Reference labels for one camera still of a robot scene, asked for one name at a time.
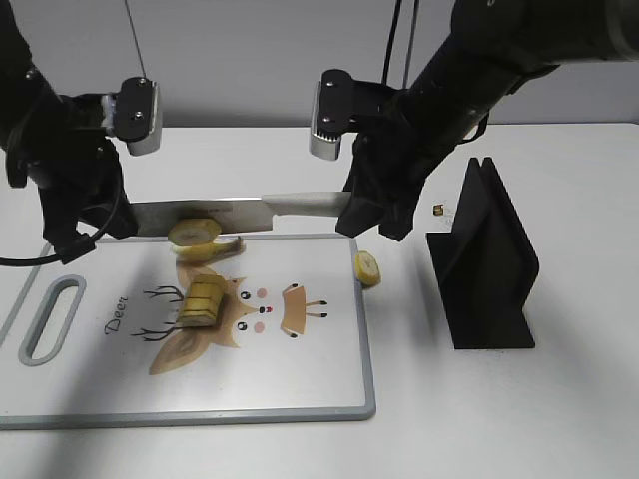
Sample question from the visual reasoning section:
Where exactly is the white deer cutting board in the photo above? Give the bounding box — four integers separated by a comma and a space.
1, 235, 375, 429

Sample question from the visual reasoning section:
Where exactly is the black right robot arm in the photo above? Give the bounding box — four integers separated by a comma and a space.
318, 1, 638, 240

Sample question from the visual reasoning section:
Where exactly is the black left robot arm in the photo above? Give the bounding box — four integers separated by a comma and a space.
1, 1, 139, 267

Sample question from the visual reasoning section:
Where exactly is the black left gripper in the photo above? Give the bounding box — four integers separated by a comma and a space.
4, 92, 139, 262

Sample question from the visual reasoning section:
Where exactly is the banana slice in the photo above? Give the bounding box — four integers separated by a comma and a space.
168, 219, 222, 246
354, 250, 381, 287

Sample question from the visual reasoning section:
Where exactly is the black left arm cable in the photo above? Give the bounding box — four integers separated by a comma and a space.
0, 144, 126, 266

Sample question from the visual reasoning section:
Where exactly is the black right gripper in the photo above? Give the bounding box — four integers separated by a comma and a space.
335, 82, 449, 242

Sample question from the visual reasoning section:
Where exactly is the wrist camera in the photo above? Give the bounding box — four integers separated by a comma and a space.
101, 77, 163, 157
309, 69, 354, 162

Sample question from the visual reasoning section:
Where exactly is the banana slice beside board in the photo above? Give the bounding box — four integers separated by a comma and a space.
354, 250, 381, 287

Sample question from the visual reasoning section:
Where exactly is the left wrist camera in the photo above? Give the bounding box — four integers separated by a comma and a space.
101, 77, 163, 157

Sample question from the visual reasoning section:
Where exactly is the black knife stand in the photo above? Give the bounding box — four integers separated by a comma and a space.
426, 157, 539, 350

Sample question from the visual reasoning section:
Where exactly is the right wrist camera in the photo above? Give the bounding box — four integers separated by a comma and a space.
309, 69, 354, 162

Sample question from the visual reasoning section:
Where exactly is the stack of banana slices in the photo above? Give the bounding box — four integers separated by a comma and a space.
177, 273, 227, 327

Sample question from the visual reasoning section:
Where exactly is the white handled kitchen knife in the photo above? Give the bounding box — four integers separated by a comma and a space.
132, 192, 350, 237

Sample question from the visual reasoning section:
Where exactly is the banana end piece with stem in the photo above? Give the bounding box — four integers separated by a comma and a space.
171, 237, 245, 264

